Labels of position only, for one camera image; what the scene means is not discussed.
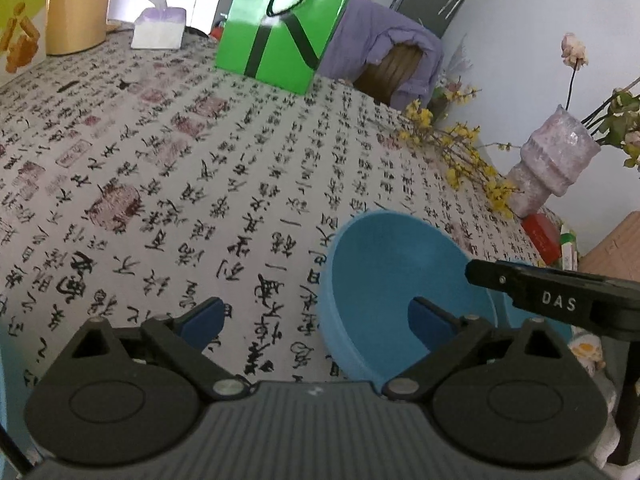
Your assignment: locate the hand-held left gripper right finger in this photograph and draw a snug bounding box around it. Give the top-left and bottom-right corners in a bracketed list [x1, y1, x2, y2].
[381, 296, 572, 402]

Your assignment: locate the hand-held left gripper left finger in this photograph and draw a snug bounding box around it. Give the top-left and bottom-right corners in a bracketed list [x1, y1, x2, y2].
[71, 296, 252, 402]

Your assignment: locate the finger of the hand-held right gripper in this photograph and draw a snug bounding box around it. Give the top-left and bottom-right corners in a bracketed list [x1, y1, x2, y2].
[464, 258, 519, 307]

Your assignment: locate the pink suitcase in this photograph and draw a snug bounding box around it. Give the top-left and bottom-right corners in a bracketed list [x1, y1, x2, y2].
[577, 210, 640, 284]

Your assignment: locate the white green box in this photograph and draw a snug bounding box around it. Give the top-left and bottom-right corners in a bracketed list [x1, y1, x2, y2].
[557, 222, 581, 274]

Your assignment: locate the red box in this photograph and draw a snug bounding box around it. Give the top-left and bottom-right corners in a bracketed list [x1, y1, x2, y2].
[520, 212, 564, 266]

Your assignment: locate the yellow flower branch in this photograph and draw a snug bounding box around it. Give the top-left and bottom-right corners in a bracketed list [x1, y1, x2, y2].
[396, 99, 527, 222]

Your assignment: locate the pink vase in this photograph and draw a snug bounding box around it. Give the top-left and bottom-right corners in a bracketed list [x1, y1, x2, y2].
[502, 104, 601, 219]

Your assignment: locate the calligraphy printed tablecloth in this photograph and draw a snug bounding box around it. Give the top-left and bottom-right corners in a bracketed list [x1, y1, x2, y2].
[0, 20, 568, 461]

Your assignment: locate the dried rose bouquet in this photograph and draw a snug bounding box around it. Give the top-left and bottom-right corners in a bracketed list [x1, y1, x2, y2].
[559, 32, 640, 172]

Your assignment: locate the wooden chair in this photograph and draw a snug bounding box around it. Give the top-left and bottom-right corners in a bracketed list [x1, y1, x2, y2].
[352, 44, 427, 111]

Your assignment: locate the purple jacket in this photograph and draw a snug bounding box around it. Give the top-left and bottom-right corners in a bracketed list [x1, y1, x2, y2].
[317, 0, 446, 112]

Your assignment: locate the tissue pack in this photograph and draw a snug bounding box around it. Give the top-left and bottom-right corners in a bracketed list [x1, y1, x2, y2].
[131, 0, 187, 51]

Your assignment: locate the green paper bag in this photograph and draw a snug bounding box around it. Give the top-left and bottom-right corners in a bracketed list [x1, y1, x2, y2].
[215, 0, 369, 96]

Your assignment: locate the beige thermos jug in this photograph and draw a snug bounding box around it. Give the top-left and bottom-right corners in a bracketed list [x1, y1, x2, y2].
[46, 0, 116, 56]

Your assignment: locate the yellow-green snack box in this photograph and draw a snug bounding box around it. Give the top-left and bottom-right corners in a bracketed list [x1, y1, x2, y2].
[0, 0, 51, 87]

